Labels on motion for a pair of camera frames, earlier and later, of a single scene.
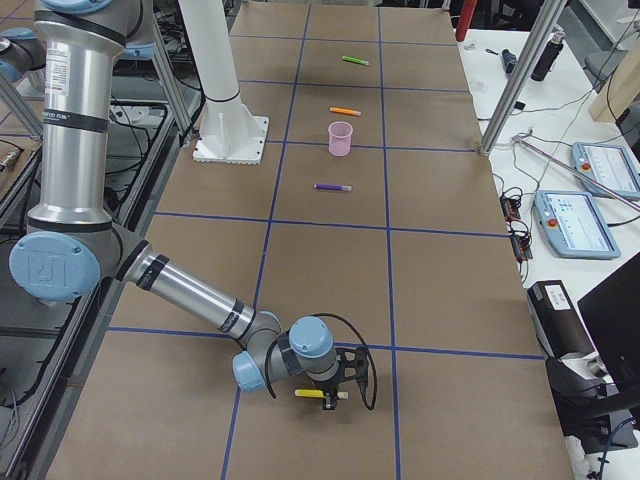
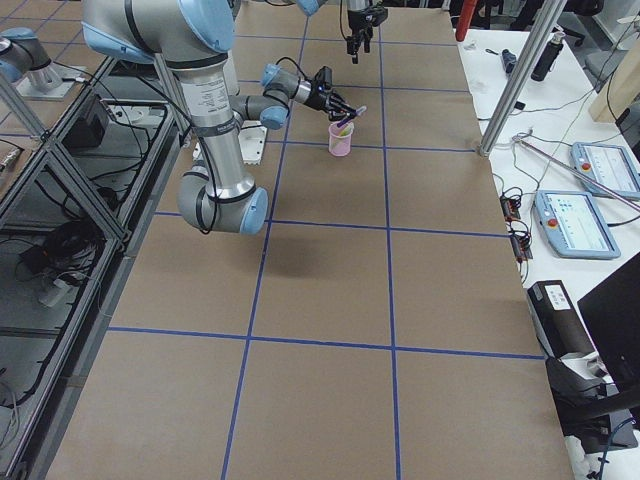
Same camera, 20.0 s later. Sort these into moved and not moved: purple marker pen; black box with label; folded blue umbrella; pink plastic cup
Moved: purple marker pen
Not moved: folded blue umbrella; black box with label; pink plastic cup
